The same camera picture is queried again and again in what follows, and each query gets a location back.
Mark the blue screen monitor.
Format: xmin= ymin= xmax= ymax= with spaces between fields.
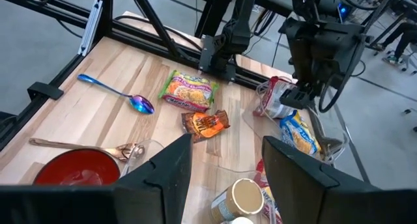
xmin=338 ymin=1 xmax=352 ymax=20

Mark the orange brown snack packet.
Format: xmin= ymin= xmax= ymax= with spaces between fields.
xmin=181 ymin=109 xmax=231 ymax=143

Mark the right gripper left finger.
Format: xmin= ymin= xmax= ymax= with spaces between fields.
xmin=113 ymin=134 xmax=193 ymax=224

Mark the clear plastic bin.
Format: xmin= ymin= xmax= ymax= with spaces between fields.
xmin=122 ymin=138 xmax=281 ymax=224
xmin=242 ymin=74 xmax=350 ymax=163

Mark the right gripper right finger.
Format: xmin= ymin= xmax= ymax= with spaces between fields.
xmin=262 ymin=135 xmax=388 ymax=224

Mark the black metal frame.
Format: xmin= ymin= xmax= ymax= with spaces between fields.
xmin=0 ymin=0 xmax=296 ymax=152

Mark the white metal strip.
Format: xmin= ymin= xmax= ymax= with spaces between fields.
xmin=77 ymin=0 xmax=104 ymax=57

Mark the person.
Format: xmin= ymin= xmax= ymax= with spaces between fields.
xmin=367 ymin=18 xmax=417 ymax=67

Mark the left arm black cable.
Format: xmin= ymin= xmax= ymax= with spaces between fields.
xmin=318 ymin=35 xmax=367 ymax=114

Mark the red black bowl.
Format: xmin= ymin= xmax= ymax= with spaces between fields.
xmin=32 ymin=148 xmax=121 ymax=186

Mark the black frame bracket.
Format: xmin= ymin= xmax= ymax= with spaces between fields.
xmin=27 ymin=81 xmax=65 ymax=101

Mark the rose gold spoon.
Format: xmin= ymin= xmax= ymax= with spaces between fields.
xmin=28 ymin=137 xmax=146 ymax=162

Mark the tan lid can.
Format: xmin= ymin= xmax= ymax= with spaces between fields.
xmin=208 ymin=177 xmax=265 ymax=224

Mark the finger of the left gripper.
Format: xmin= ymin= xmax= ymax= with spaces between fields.
xmin=279 ymin=85 xmax=316 ymax=110

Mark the blue ramen packet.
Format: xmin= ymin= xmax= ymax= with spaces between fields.
xmin=279 ymin=109 xmax=323 ymax=157

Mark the iridescent blue spoon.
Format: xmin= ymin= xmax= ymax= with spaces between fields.
xmin=77 ymin=73 xmax=156 ymax=115

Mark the green pink ramen packet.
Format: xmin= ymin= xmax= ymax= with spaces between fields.
xmin=158 ymin=70 xmax=220 ymax=113

